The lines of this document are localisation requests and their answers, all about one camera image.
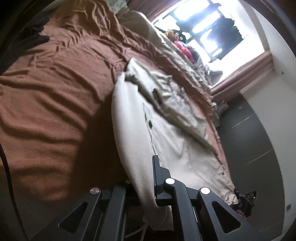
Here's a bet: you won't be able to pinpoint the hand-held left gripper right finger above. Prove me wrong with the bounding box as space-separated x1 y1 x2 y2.
152 155 257 241

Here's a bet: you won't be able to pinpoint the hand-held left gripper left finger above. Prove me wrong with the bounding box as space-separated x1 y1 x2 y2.
52 178 139 241

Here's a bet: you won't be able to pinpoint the beige jacket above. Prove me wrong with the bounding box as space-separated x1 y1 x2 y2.
111 57 238 241

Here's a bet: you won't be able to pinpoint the pile of clothes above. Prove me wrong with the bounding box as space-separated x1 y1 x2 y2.
190 46 223 81

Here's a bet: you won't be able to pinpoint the black folded clothes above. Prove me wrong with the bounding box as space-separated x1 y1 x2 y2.
14 14 50 50

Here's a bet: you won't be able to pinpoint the brown blanket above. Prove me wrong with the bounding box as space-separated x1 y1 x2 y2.
0 0 222 202

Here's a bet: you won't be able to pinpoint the pink cloth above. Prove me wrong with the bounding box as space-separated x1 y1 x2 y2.
174 40 193 62

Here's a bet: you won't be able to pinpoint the pink curtain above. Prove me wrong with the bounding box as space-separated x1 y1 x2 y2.
209 51 274 98
134 0 183 21

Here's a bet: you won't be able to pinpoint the black plush toy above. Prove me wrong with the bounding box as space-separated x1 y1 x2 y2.
176 30 189 43

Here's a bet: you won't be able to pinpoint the brown plush toy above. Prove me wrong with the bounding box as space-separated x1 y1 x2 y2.
165 29 179 41

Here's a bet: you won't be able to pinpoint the pale pillow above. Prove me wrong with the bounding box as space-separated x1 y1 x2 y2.
109 0 130 14

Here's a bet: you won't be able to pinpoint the dark hanging pants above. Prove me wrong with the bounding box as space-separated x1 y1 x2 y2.
207 0 226 13

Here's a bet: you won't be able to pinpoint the window with black frame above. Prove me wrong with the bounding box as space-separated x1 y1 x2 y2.
153 0 271 77

